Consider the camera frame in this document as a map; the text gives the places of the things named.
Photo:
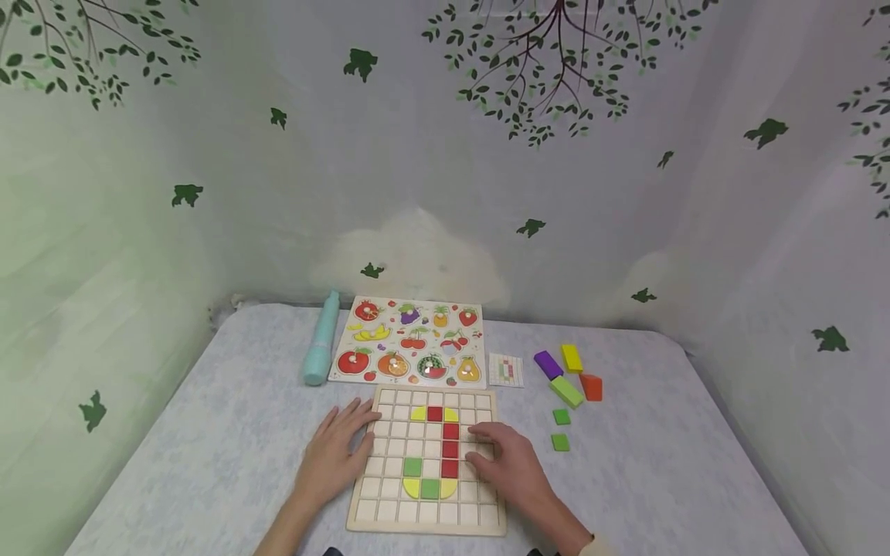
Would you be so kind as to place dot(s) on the person's right hand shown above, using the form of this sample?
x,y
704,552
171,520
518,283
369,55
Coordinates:
x,y
511,471

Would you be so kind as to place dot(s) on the person's left hand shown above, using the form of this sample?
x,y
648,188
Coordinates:
x,y
330,463

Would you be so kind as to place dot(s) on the person's left little finger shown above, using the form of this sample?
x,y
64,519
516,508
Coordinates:
x,y
327,423

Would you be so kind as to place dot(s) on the person's right thumb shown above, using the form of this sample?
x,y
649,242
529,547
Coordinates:
x,y
478,462

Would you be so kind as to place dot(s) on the person's left middle finger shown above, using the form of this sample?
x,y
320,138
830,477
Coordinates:
x,y
357,411

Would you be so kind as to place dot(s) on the person's left thumb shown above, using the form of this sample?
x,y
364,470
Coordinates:
x,y
367,449

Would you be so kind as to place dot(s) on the person's left index finger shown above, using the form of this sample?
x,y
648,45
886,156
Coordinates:
x,y
370,421

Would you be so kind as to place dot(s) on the person's right fingers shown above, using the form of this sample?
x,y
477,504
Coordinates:
x,y
487,435

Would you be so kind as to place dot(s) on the person's left ring finger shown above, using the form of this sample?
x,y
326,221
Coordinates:
x,y
342,417

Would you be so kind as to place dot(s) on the person's right forearm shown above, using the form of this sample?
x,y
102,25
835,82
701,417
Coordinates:
x,y
560,529

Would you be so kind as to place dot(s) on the person's left forearm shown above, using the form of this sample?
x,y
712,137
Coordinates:
x,y
288,529

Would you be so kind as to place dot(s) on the red square tile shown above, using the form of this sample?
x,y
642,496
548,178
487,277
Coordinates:
x,y
450,449
450,432
449,468
434,414

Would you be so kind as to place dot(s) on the yellow quarter round tile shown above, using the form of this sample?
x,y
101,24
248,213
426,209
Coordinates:
x,y
418,415
450,415
448,486
412,486

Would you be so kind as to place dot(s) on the small green square tile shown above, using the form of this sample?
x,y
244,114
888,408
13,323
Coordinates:
x,y
430,488
412,466
560,442
562,417

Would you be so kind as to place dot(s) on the small grid pattern card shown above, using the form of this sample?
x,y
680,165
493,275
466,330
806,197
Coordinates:
x,y
506,371

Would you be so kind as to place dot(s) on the teal cylindrical bottle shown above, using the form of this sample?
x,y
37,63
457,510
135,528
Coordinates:
x,y
321,344

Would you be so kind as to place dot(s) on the wooden grid puzzle board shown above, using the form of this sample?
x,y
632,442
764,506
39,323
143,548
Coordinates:
x,y
410,513

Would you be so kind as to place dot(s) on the wooden fruit puzzle board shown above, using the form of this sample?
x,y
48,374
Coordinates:
x,y
407,340

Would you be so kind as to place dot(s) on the long green block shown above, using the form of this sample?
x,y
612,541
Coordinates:
x,y
567,391

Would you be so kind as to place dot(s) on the purple rectangular block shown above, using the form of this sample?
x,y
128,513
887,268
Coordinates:
x,y
548,364

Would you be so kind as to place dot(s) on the yellow rectangular block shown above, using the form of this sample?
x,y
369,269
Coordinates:
x,y
571,358

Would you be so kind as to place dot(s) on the orange block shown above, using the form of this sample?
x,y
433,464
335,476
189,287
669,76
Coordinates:
x,y
592,388

